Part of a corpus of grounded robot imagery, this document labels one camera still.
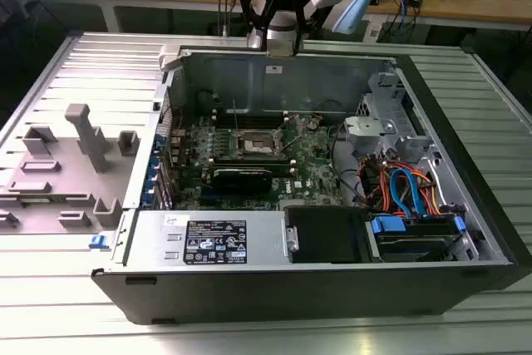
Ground silver power supply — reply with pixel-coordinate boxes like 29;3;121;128
123;209;293;268

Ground black fan cable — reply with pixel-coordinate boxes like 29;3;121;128
311;98;347;118

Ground black graphics card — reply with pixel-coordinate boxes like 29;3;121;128
210;166;274;195

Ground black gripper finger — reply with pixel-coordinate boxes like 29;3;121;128
278;0;322;56
237;0;276;52

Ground blue network cable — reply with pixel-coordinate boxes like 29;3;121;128
392;0;412;36

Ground grey parts rack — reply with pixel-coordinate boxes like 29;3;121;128
0;103;140;235

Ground hard disk blue carrier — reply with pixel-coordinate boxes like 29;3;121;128
365;212;467;264

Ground orange power wires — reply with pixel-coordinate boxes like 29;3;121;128
357;154;448;218

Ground silver metal drive cage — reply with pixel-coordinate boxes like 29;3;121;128
344;71;441;165

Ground black power supply label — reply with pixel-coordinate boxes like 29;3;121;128
184;219;248;265

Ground CPU socket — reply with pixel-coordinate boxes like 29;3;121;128
236;126;286;157

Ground blue data wire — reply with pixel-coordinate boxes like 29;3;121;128
389;166;430;219

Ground grey case corner block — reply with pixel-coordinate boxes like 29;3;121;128
159;44;186;71

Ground green motherboard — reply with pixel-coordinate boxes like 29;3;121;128
168;113;361;211

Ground black PC case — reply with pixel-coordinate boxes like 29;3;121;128
90;41;532;327

